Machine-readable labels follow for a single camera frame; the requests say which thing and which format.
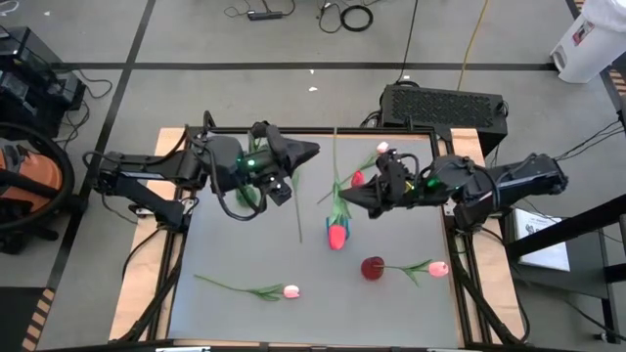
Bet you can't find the hazard-striped floor mat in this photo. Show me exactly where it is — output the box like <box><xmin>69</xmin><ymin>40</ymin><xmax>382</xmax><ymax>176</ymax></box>
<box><xmin>0</xmin><ymin>286</ymin><xmax>58</xmax><ymax>352</ymax></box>

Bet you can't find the black side table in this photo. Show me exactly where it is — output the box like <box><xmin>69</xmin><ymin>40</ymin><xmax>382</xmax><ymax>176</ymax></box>
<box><xmin>503</xmin><ymin>194</ymin><xmax>626</xmax><ymax>343</ymax></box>

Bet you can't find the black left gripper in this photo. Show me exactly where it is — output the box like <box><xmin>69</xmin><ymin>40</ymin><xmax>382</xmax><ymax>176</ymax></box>
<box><xmin>204</xmin><ymin>132</ymin><xmax>322</xmax><ymax>206</ymax></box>

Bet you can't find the orange vacuum cleaner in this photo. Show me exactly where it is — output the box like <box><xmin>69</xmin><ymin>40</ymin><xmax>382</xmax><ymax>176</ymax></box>
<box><xmin>0</xmin><ymin>139</ymin><xmax>65</xmax><ymax>214</ymax></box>

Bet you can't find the black perforated computer case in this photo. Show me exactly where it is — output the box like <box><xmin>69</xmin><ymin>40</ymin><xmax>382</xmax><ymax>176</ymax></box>
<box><xmin>380</xmin><ymin>83</ymin><xmax>510</xmax><ymax>157</ymax></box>

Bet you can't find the white trash bin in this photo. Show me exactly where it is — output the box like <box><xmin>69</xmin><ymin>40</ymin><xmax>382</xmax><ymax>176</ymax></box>
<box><xmin>550</xmin><ymin>0</ymin><xmax>626</xmax><ymax>84</ymax></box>

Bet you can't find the black vacuum hose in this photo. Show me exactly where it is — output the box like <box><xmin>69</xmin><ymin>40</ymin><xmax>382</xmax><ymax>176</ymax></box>
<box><xmin>0</xmin><ymin>120</ymin><xmax>77</xmax><ymax>232</ymax></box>

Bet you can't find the green glass vase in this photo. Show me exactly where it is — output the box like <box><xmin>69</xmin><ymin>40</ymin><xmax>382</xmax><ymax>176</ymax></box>
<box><xmin>236</xmin><ymin>184</ymin><xmax>263</xmax><ymax>209</ymax></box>

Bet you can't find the yellow hanging cable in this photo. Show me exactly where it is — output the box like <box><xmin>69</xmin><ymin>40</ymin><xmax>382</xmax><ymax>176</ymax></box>
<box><xmin>457</xmin><ymin>0</ymin><xmax>492</xmax><ymax>92</ymax></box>

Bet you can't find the black artificial tulip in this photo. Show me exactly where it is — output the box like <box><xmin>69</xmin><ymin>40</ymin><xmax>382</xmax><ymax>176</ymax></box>
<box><xmin>249</xmin><ymin>120</ymin><xmax>275</xmax><ymax>153</ymax></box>

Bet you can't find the black power strip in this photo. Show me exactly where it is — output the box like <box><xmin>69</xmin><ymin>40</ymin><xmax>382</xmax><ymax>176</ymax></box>
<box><xmin>246</xmin><ymin>9</ymin><xmax>286</xmax><ymax>22</ymax></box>

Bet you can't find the white booklet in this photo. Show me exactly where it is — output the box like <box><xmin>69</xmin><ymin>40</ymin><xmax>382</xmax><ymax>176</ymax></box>
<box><xmin>517</xmin><ymin>208</ymin><xmax>572</xmax><ymax>273</ymax></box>

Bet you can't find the black equipment case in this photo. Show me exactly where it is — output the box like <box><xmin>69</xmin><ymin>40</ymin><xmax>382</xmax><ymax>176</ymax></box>
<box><xmin>0</xmin><ymin>67</ymin><xmax>88</xmax><ymax>139</ymax></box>
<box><xmin>0</xmin><ymin>26</ymin><xmax>64</xmax><ymax>82</ymax></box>

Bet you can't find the red glass vase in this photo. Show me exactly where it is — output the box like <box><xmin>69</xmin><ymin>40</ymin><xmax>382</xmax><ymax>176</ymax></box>
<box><xmin>360</xmin><ymin>255</ymin><xmax>386</xmax><ymax>282</ymax></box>

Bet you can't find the coiled black cable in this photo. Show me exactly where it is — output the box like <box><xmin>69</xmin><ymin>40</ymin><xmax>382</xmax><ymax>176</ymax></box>
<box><xmin>339</xmin><ymin>3</ymin><xmax>376</xmax><ymax>33</ymax></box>

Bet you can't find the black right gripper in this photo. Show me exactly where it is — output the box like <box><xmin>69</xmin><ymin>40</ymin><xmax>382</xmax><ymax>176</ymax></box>
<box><xmin>338</xmin><ymin>149</ymin><xmax>470</xmax><ymax>220</ymax></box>

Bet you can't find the black hanging cable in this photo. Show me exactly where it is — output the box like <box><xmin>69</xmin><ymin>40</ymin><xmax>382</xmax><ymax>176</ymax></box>
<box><xmin>394</xmin><ymin>0</ymin><xmax>421</xmax><ymax>85</ymax></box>

